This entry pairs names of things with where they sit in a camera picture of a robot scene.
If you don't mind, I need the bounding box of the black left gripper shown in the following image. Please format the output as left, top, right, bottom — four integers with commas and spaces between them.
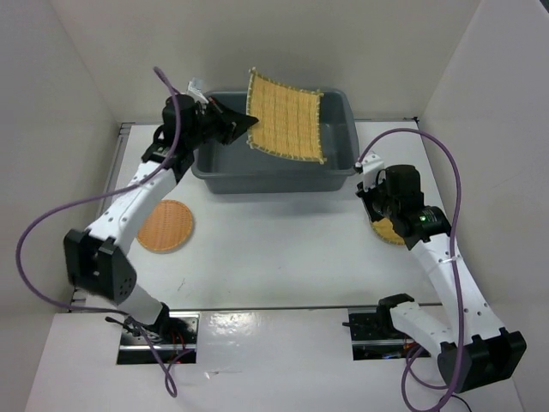
186, 96, 259, 149

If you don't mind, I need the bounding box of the square woven bamboo tray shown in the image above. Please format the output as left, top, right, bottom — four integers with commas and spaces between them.
246, 68, 327, 165

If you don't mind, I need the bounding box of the round orange woven plate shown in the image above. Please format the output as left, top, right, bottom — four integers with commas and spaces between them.
136, 200, 194, 252

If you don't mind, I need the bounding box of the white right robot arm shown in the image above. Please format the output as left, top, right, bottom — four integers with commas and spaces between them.
355, 157, 527, 393

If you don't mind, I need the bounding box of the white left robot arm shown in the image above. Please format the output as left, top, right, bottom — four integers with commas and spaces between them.
63, 94, 258, 343

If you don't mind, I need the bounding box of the grey plastic bin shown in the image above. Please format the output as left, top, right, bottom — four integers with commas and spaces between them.
191, 88, 359, 194

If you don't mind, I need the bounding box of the round yellow bamboo plate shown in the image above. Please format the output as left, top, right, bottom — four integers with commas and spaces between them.
370, 218, 405, 246

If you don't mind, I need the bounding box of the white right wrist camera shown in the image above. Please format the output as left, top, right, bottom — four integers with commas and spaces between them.
354, 151, 385, 191

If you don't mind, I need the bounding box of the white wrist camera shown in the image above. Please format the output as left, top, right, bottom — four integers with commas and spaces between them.
186, 77, 208, 104
354, 151, 385, 191

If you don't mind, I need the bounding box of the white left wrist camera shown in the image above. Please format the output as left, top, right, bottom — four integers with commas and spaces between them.
186, 77, 208, 104

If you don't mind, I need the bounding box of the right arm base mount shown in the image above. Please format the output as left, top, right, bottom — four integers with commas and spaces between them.
342, 306, 417, 361

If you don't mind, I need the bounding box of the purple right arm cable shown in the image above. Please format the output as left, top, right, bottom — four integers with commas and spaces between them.
358, 127, 463, 411

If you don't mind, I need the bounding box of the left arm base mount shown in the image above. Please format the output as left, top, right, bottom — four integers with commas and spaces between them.
106, 311, 200, 366

